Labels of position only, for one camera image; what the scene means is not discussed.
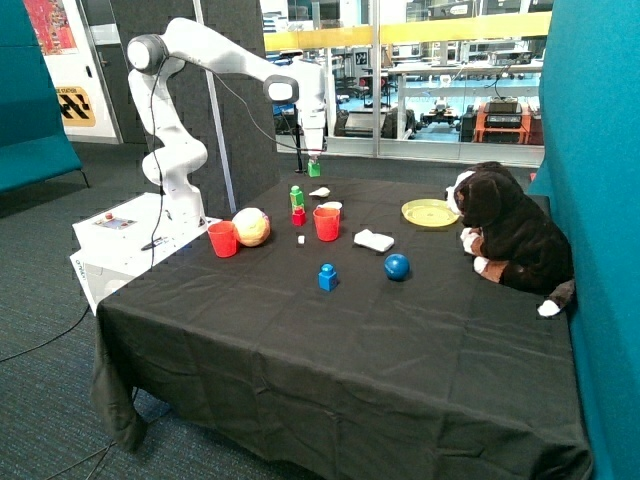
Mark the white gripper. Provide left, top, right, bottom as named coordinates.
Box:
left=298, top=110, right=326, bottom=162

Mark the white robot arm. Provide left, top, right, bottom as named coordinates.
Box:
left=127, top=18, right=326, bottom=232

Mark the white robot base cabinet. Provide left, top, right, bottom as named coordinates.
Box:
left=70, top=193, right=220, bottom=312

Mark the white spoon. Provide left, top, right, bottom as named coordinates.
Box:
left=309, top=187, right=331, bottom=198

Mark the white small bowl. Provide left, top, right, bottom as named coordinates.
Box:
left=318, top=201, right=342, bottom=211

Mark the red block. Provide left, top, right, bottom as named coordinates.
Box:
left=291, top=211, right=306, bottom=227

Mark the right red cup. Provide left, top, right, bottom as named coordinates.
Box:
left=313, top=207, right=341, bottom=242

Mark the red cup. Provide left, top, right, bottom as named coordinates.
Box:
left=207, top=220, right=238, bottom=258
left=313, top=207, right=341, bottom=242

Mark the orange plush ball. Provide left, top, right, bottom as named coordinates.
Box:
left=232, top=207, right=271, bottom=247

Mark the white folded cloth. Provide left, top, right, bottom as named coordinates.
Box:
left=353, top=229, right=395, bottom=253

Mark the left red cup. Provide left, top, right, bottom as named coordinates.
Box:
left=207, top=220, right=238, bottom=258

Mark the blue block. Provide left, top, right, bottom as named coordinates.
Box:
left=318, top=263, right=338, bottom=292

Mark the yellow plastic plate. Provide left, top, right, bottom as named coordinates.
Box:
left=401, top=199, right=459, bottom=228

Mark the blue ball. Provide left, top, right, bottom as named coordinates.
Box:
left=384, top=253, right=410, bottom=282

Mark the black tablecloth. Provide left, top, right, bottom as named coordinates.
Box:
left=91, top=178, right=593, bottom=479

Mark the orange black equipment cart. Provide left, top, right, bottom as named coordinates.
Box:
left=473, top=97, right=532, bottom=145

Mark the plush dog toy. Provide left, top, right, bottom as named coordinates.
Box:
left=446, top=162, right=575, bottom=317

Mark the teal sofa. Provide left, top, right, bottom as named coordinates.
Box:
left=0, top=0, right=83, bottom=193

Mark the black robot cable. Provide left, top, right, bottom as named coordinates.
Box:
left=140, top=55, right=321, bottom=271

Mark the teal partition wall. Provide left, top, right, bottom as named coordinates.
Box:
left=531, top=1, right=639, bottom=479

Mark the black floor cable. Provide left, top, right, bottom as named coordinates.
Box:
left=0, top=304, right=92, bottom=364

